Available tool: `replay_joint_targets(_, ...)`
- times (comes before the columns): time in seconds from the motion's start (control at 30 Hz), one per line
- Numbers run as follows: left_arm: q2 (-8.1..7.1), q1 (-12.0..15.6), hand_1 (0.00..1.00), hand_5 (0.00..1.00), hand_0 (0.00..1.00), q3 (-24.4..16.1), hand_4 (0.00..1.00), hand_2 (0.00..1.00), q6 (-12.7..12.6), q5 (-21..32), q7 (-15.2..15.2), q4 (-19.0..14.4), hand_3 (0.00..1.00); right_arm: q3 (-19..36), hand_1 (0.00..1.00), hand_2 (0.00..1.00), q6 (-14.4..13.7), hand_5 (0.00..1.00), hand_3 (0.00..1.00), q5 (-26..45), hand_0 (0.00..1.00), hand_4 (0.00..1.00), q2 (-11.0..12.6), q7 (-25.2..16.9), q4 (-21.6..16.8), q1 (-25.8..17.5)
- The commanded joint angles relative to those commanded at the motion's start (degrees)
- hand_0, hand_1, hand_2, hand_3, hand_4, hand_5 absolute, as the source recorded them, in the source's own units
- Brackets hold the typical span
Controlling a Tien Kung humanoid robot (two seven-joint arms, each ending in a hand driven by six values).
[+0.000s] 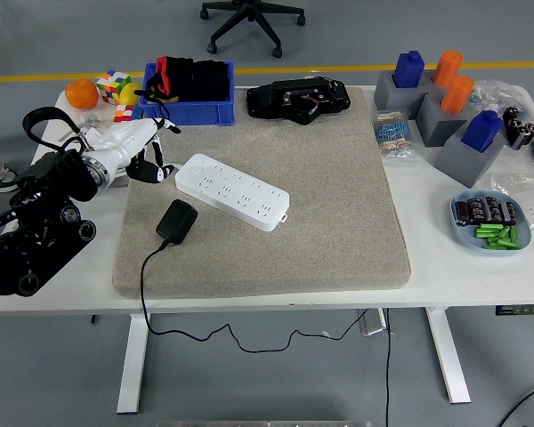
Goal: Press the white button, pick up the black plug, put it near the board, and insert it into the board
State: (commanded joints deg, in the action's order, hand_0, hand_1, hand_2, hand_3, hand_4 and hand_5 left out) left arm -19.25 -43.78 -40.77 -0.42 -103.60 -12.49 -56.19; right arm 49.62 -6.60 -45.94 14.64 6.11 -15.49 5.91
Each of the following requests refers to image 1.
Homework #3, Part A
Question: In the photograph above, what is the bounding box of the black foam stack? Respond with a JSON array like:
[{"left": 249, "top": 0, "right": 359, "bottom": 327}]
[{"left": 190, "top": 60, "right": 231, "bottom": 102}]

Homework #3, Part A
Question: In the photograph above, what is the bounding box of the black office chair base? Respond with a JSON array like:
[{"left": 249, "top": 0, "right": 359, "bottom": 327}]
[{"left": 199, "top": 0, "right": 307, "bottom": 59}]

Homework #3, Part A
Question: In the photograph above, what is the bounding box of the light blue plate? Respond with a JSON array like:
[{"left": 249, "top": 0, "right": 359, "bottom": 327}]
[{"left": 449, "top": 189, "right": 533, "bottom": 257}]

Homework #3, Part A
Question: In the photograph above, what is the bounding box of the blue plastic bin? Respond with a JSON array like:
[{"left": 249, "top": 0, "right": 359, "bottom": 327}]
[{"left": 138, "top": 60, "right": 237, "bottom": 127}]

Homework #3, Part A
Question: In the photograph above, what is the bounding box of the grey block holder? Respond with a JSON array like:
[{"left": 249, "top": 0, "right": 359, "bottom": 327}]
[
  {"left": 373, "top": 69, "right": 441, "bottom": 120},
  {"left": 433, "top": 128, "right": 508, "bottom": 189},
  {"left": 416, "top": 91, "right": 473, "bottom": 148}
]

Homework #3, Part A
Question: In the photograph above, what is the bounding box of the table height control panel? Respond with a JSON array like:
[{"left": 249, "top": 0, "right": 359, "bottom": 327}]
[{"left": 495, "top": 304, "right": 534, "bottom": 317}]

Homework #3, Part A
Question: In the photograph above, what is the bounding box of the thin black plug cord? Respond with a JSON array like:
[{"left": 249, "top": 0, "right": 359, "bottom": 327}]
[{"left": 140, "top": 239, "right": 370, "bottom": 355}]

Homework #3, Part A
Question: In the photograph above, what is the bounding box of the orange fruit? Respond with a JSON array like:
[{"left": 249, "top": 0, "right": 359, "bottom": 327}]
[{"left": 64, "top": 78, "right": 100, "bottom": 110}]

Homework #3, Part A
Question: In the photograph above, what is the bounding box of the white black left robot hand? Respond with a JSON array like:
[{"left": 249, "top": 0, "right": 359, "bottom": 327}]
[{"left": 87, "top": 116, "right": 182, "bottom": 184}]

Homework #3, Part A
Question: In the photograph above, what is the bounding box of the flat clear plastic bag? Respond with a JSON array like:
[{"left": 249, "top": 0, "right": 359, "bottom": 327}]
[{"left": 490, "top": 171, "right": 534, "bottom": 230}]

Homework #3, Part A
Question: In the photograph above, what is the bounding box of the black red strap bundle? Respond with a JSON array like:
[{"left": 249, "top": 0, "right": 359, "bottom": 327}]
[{"left": 134, "top": 55, "right": 195, "bottom": 124}]

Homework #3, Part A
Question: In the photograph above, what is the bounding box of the black plug adapter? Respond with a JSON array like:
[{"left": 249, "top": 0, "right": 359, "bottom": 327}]
[{"left": 155, "top": 198, "right": 199, "bottom": 246}]

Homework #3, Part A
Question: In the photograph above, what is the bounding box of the orange cylinder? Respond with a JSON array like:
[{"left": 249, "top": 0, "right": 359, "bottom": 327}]
[
  {"left": 432, "top": 50, "right": 465, "bottom": 88},
  {"left": 440, "top": 75, "right": 475, "bottom": 115}
]

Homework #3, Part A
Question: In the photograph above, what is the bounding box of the white-edged puzzle cube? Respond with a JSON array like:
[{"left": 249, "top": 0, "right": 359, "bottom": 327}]
[{"left": 96, "top": 69, "right": 133, "bottom": 107}]

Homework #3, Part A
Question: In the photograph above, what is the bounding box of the blue square block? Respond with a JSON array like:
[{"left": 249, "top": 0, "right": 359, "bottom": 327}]
[
  {"left": 392, "top": 50, "right": 426, "bottom": 89},
  {"left": 461, "top": 109, "right": 504, "bottom": 155}
]

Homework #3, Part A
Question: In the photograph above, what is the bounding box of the crumpled clear plastic bag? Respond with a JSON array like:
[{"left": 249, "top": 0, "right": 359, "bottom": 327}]
[{"left": 469, "top": 78, "right": 534, "bottom": 117}]

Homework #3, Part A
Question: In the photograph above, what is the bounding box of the silver box under table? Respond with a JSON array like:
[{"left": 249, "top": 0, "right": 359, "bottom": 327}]
[{"left": 358, "top": 309, "right": 391, "bottom": 337}]

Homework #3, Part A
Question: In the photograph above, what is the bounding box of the yellow lemon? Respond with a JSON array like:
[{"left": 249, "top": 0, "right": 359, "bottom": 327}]
[{"left": 118, "top": 82, "right": 143, "bottom": 107}]

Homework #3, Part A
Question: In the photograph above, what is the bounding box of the black electronic housing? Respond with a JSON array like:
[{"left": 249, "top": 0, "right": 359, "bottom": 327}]
[{"left": 246, "top": 76, "right": 352, "bottom": 126}]

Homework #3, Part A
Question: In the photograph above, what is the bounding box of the clear bag of resistors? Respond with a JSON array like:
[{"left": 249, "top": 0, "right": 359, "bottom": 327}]
[{"left": 372, "top": 109, "right": 422, "bottom": 165}]

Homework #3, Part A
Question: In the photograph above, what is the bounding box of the stickerless puzzle cube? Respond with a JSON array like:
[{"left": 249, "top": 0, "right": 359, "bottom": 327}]
[{"left": 113, "top": 104, "right": 142, "bottom": 124}]

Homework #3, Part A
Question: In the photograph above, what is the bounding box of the grey-brown mat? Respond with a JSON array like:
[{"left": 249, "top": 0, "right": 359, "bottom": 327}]
[{"left": 111, "top": 86, "right": 413, "bottom": 300}]

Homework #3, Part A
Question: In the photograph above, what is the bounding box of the black hanging cable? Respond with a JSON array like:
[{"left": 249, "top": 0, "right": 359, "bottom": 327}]
[{"left": 384, "top": 309, "right": 392, "bottom": 427}]

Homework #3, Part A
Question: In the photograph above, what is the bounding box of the black floor cable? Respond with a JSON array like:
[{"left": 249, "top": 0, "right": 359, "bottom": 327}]
[{"left": 500, "top": 380, "right": 534, "bottom": 427}]

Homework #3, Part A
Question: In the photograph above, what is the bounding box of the white table leg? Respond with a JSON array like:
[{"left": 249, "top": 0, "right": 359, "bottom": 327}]
[
  {"left": 425, "top": 306, "right": 473, "bottom": 405},
  {"left": 117, "top": 313, "right": 151, "bottom": 415}
]

